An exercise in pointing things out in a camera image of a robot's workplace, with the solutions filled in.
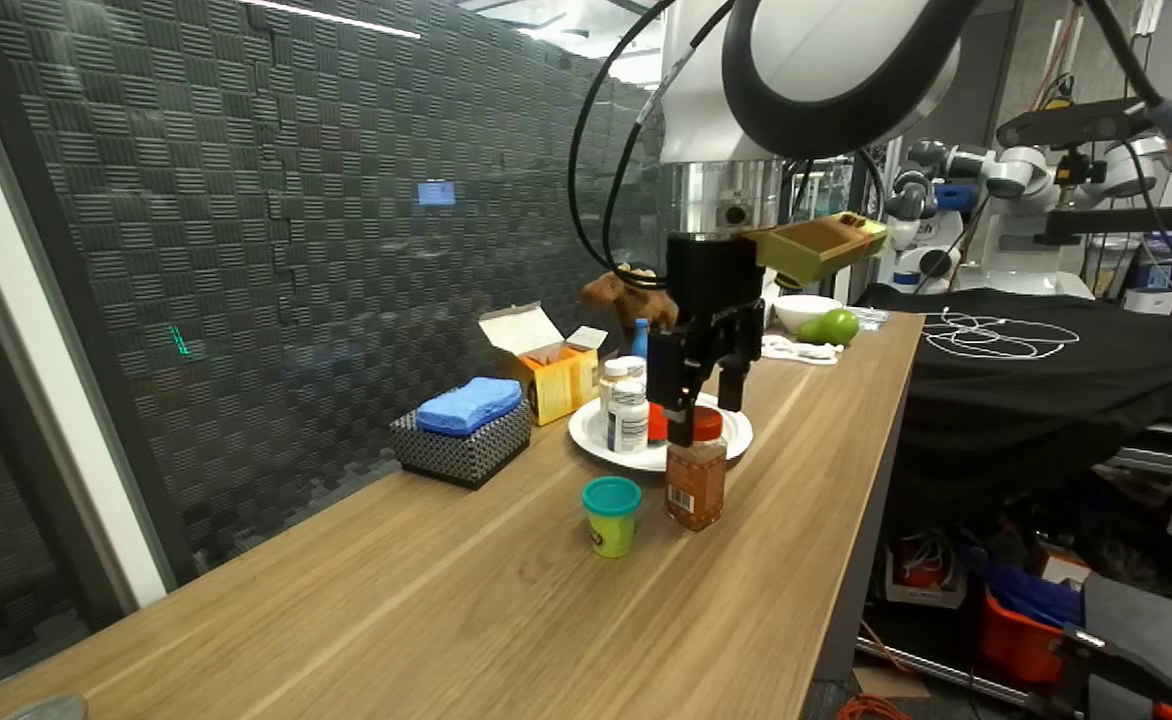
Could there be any blue label white bottle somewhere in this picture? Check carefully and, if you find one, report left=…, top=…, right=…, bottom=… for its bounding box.
left=621, top=354, right=647, bottom=399

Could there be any yellow open cardboard box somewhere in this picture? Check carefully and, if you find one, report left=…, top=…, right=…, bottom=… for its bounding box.
left=475, top=303, right=606, bottom=422

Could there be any orange lid yellow tub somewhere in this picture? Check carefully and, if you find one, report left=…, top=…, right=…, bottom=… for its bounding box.
left=691, top=409, right=724, bottom=440

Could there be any small white pill bottle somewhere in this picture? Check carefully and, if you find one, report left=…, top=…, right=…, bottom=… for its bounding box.
left=604, top=388, right=647, bottom=450

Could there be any brown moose plushie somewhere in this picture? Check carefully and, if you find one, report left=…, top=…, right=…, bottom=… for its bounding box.
left=585, top=273, right=679, bottom=333

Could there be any black cloth covered table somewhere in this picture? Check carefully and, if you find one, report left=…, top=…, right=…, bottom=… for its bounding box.
left=865, top=286, right=1172, bottom=527

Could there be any blue folded cloth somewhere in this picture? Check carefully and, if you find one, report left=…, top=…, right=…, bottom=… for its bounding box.
left=414, top=376, right=518, bottom=437

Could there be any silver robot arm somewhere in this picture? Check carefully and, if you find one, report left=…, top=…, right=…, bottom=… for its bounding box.
left=647, top=0, right=978, bottom=442

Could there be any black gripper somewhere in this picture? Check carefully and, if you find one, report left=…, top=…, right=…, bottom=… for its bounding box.
left=647, top=230, right=762, bottom=448

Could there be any teal lid green tub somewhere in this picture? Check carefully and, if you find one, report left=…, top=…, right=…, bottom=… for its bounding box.
left=579, top=476, right=645, bottom=558

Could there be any green label pill bottle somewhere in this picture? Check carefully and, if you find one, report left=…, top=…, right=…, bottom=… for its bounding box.
left=596, top=354, right=630, bottom=403

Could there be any blue glue bottle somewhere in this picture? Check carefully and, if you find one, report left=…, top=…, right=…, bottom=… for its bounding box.
left=626, top=318, right=652, bottom=360

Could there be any orange lid spice jar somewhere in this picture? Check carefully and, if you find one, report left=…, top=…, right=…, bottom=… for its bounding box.
left=664, top=440, right=726, bottom=533

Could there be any green bowl object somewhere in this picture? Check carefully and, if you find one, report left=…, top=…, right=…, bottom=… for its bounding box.
left=797, top=309, right=858, bottom=344

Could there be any white paper plate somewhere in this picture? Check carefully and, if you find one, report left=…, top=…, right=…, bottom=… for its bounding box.
left=568, top=399, right=756, bottom=471

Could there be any red bucket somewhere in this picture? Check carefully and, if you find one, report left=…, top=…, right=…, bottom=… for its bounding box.
left=974, top=593, right=1084, bottom=689

